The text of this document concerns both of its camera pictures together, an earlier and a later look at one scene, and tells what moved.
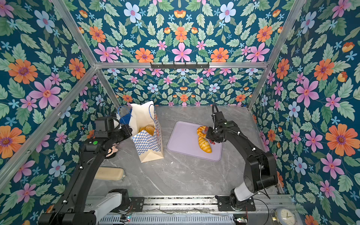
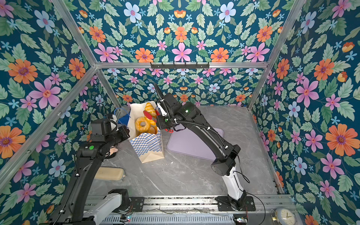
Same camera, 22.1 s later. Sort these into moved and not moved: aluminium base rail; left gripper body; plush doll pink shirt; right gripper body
Moved: right gripper body
Not moved: left gripper body; aluminium base rail; plush doll pink shirt
